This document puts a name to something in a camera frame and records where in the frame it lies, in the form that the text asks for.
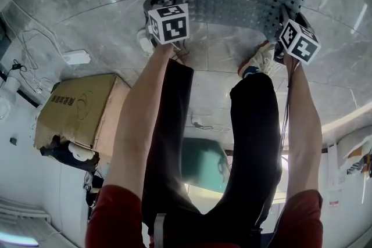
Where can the white pipe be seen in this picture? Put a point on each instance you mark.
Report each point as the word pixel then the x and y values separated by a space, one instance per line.
pixel 10 88

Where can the white power strip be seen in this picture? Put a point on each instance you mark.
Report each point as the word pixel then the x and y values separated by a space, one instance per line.
pixel 76 57

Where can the person's red shirt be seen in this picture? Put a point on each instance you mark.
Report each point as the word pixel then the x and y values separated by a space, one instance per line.
pixel 116 217

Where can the person's right white shoe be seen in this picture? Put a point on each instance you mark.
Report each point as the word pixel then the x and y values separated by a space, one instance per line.
pixel 261 59

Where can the person's black trousers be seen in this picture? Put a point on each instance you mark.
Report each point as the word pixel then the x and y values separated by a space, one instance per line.
pixel 255 125

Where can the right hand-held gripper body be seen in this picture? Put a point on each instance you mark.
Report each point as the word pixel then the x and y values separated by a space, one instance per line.
pixel 300 43

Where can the brown cardboard box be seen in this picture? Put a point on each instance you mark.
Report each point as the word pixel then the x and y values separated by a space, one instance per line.
pixel 78 107

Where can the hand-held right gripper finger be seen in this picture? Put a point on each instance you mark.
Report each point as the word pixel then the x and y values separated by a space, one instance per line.
pixel 284 13

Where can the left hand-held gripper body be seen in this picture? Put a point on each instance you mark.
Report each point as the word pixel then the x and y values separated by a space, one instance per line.
pixel 171 24

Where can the white paper label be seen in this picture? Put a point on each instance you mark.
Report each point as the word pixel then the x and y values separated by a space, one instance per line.
pixel 335 191

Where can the person's right forearm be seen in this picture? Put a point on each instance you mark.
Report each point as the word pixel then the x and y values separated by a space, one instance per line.
pixel 305 125

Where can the black bag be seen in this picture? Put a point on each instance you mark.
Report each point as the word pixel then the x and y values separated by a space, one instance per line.
pixel 62 154

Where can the teal glass panel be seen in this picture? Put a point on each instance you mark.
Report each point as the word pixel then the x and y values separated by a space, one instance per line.
pixel 200 162

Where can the person's left forearm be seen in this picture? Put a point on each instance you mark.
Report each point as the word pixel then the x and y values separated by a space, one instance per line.
pixel 139 113

